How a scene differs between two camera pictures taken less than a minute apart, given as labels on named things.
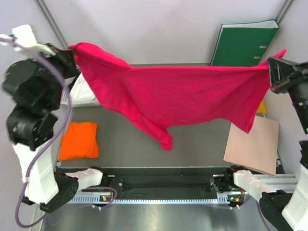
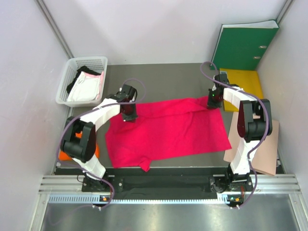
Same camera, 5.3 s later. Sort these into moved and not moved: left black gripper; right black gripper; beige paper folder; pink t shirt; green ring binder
Moved: pink t shirt; left black gripper; right black gripper
Not moved: beige paper folder; green ring binder
